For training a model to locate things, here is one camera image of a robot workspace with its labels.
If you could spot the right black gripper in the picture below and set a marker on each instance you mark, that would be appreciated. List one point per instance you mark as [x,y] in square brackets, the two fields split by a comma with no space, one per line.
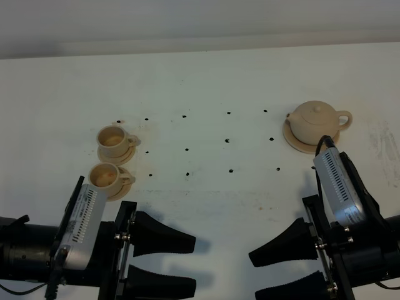
[352,256]

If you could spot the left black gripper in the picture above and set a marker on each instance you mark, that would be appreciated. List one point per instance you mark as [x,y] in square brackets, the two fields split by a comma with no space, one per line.
[149,237]

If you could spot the beige teapot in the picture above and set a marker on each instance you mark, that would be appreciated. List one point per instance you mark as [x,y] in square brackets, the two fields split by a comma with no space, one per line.
[314,119]

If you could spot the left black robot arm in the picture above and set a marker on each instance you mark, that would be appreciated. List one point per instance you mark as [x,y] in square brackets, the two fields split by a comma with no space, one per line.
[26,256]

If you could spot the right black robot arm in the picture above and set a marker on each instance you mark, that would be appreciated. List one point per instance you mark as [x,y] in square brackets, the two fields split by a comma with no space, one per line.
[359,248]

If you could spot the beige teapot saucer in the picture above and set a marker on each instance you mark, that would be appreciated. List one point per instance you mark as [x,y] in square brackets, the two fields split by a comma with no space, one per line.
[297,144]

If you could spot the near beige cup saucer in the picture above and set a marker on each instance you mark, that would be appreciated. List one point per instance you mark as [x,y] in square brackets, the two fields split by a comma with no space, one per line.
[128,181]

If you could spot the beige cup saucer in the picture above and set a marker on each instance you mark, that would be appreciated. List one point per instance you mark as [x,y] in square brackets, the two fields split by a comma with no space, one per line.
[123,157]
[128,181]

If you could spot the near beige teacup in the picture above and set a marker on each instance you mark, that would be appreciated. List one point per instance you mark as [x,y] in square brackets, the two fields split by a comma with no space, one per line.
[107,178]

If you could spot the beige teacup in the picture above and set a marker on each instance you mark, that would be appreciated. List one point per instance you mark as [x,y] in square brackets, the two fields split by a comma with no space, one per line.
[107,178]
[114,141]

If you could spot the far beige cup saucer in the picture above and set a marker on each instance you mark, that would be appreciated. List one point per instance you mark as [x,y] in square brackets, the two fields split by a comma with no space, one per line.
[123,157]

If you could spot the far beige teacup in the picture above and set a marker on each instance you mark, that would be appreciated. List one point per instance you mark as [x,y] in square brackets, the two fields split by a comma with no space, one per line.
[114,141]

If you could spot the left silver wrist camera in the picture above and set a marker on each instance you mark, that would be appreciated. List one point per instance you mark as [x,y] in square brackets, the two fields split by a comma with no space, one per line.
[76,236]

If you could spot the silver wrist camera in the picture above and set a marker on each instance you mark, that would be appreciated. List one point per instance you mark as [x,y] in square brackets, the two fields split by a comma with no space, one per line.
[342,197]
[76,236]

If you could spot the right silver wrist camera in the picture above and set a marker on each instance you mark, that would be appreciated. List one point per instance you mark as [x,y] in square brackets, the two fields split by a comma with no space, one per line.
[342,197]

